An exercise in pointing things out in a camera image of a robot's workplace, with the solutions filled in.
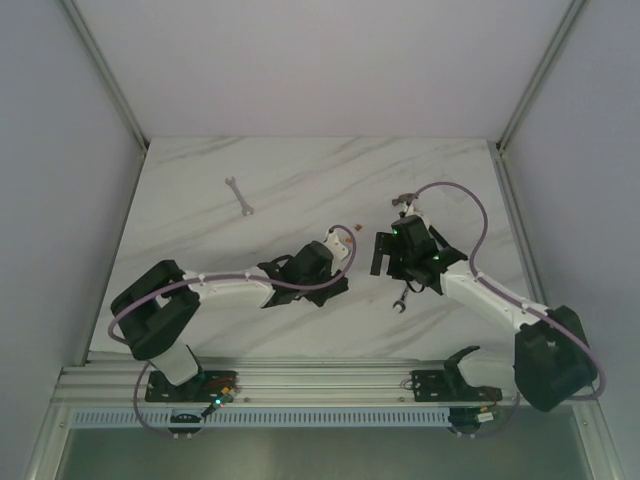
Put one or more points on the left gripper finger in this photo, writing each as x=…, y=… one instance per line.
x=337, y=288
x=318, y=298

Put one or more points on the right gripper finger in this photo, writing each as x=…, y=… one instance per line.
x=381, y=249
x=394, y=267

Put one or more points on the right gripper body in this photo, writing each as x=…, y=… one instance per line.
x=407, y=262

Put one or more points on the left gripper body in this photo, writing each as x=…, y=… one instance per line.
x=330, y=288

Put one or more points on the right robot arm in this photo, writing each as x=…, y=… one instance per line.
x=548, y=360

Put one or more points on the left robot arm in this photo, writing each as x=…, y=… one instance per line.
x=150, y=316

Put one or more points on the silver combination wrench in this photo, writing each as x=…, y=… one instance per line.
x=399, y=305

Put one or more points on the small silver wrench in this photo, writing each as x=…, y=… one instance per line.
x=246, y=208

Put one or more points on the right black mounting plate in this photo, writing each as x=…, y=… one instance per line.
x=441, y=386

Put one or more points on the black mounting plate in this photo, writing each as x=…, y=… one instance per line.
x=205, y=387
x=441, y=386

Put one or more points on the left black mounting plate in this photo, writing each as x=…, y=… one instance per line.
x=205, y=387

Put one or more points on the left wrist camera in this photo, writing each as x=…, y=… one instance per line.
x=334, y=244

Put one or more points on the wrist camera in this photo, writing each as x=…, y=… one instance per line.
x=334, y=244
x=409, y=210

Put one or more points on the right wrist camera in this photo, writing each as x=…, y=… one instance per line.
x=409, y=210

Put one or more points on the black handled claw hammer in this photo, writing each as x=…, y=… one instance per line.
x=405, y=199

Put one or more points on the slotted cable duct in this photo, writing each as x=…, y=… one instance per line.
x=261, y=417

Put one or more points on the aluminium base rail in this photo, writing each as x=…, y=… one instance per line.
x=108, y=379

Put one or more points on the left aluminium frame post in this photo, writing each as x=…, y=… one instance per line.
x=79, y=25

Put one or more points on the aluminium frame post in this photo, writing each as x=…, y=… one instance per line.
x=79, y=25
x=542, y=71

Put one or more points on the right aluminium frame post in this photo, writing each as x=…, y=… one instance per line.
x=542, y=71

